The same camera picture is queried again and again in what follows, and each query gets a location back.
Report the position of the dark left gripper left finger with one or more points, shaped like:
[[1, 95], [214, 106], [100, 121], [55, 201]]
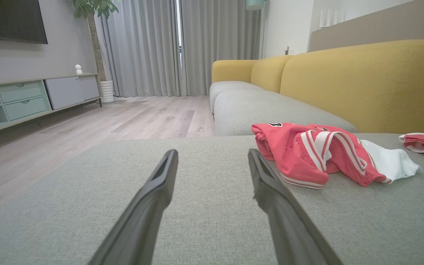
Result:
[[142, 221]]

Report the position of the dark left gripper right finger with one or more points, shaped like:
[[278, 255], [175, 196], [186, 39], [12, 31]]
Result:
[[289, 228]]

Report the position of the red and white jersey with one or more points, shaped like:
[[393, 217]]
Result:
[[293, 154]]

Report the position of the grey sofa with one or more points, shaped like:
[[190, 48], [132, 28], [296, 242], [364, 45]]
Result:
[[212, 221]]

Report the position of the grey sofa seat cushion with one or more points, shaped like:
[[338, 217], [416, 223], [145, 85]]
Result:
[[271, 110], [230, 90]]

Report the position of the white ribbed plant pot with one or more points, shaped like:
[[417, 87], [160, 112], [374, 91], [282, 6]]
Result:
[[107, 92]]

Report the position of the grey cabinet door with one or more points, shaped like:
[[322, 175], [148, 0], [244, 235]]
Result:
[[70, 90]]

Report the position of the yellow sofa backrest cushion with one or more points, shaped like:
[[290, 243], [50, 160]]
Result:
[[271, 71], [374, 84], [232, 70]]

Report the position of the mint cabinet drawer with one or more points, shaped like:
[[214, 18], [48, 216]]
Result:
[[18, 92], [26, 108]]

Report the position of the small white figurine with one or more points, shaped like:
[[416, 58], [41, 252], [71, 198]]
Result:
[[78, 70]]

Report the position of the grey curtain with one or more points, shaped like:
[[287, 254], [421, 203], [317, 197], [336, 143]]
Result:
[[219, 36], [142, 48]]

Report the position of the green indoor tree plant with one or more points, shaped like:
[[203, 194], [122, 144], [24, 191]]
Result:
[[96, 36]]

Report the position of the white router with antennas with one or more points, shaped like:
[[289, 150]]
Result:
[[331, 20]]

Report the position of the teal floor lamp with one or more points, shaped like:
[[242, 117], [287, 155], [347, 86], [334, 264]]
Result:
[[255, 3]]

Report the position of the black wall television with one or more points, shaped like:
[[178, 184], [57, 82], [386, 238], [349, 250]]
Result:
[[9, 18]]

